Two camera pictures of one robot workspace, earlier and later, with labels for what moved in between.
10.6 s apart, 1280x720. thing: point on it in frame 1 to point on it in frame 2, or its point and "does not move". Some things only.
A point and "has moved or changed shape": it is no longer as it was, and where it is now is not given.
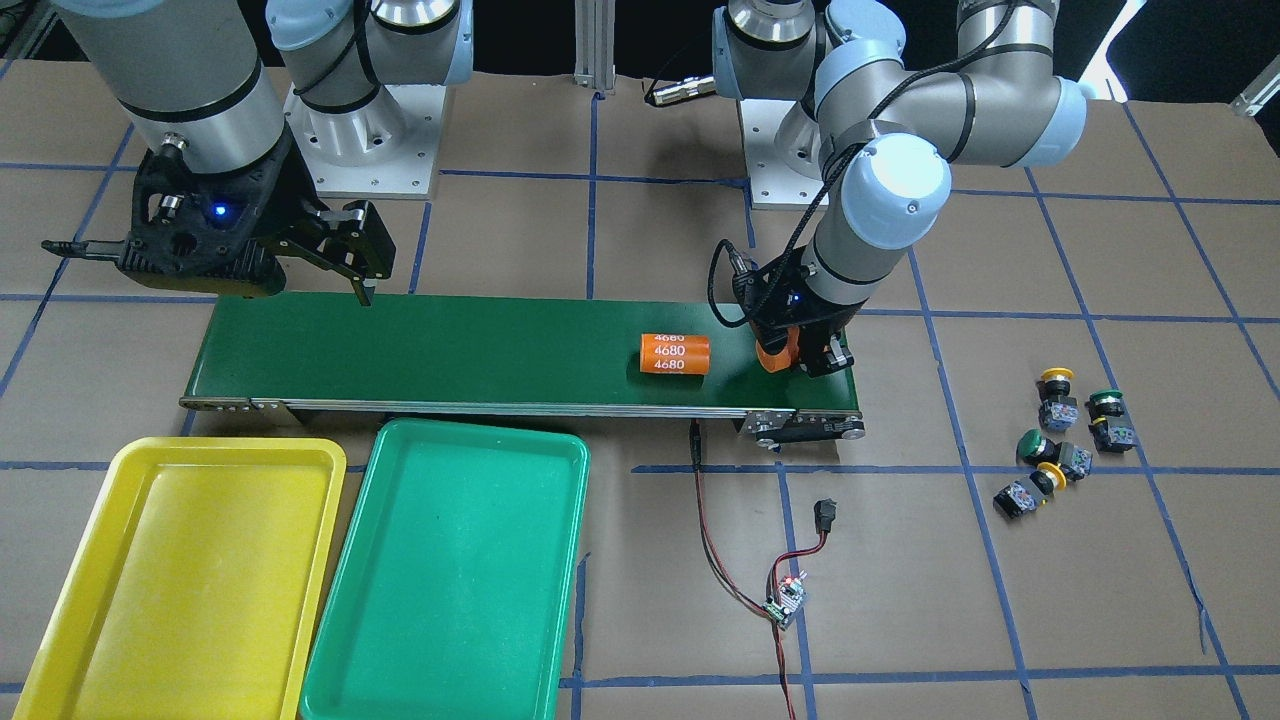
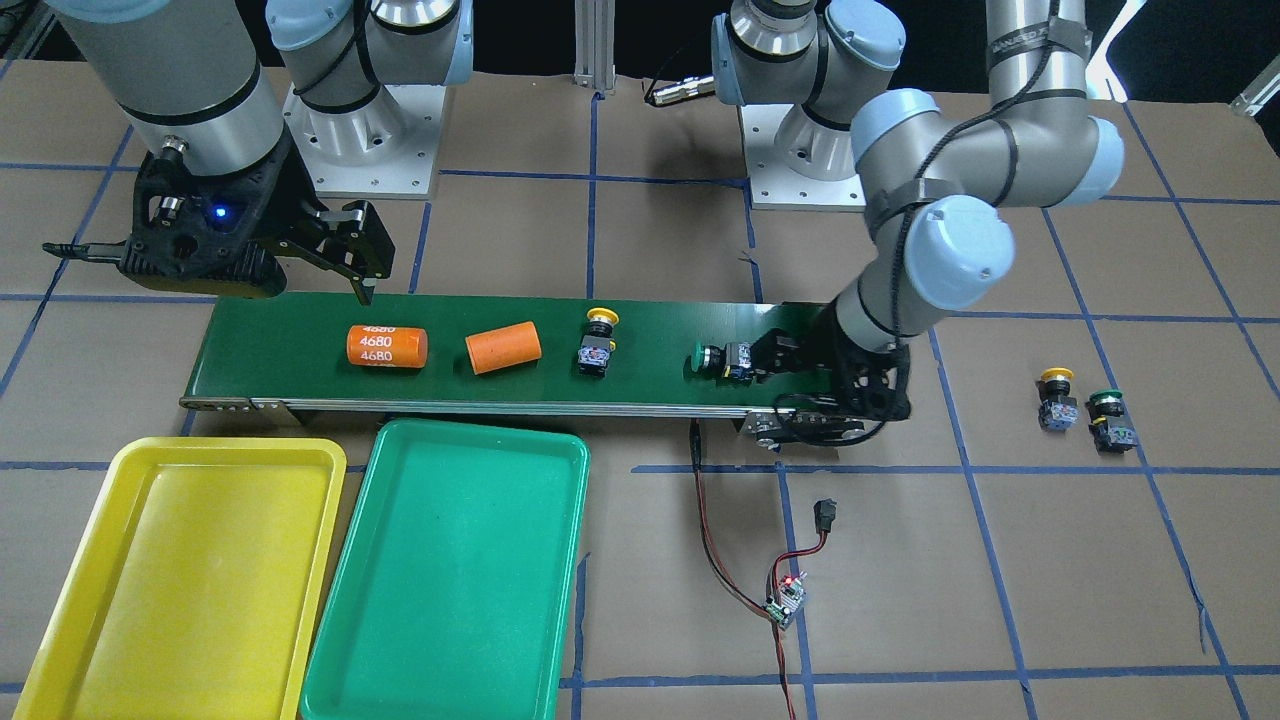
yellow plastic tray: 203,592 does not move
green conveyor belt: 512,355 does not move
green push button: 1034,448 to 732,363
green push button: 1112,430 does not move
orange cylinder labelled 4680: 675,354 to 387,346
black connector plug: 824,512 does not move
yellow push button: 1023,496 to 1057,412
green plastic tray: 452,593 does not move
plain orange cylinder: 783,360 has moved or changed shape
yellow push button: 1058,411 to 596,346
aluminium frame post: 594,43 does not move
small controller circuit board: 793,596 does not move
